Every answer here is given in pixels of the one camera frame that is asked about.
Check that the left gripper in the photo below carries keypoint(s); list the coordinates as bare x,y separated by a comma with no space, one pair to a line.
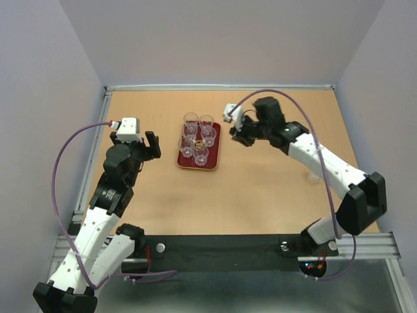
153,150

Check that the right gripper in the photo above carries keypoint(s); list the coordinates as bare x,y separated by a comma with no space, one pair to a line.
240,135

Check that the clear glass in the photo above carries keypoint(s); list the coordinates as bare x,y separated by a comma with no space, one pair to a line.
191,120
186,147
189,133
206,122
200,155

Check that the clear glass corner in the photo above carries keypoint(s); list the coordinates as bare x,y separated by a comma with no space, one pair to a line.
208,135

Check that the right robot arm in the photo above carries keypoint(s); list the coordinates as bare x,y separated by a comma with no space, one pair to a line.
363,195

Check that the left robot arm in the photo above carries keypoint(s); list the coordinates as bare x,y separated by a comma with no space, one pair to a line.
75,285

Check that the red lacquer tray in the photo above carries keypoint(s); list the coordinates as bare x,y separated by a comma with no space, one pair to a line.
212,161

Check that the black base mat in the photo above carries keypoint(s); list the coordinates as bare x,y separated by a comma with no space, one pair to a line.
224,253

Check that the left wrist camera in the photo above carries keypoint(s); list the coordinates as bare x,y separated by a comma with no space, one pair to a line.
127,129

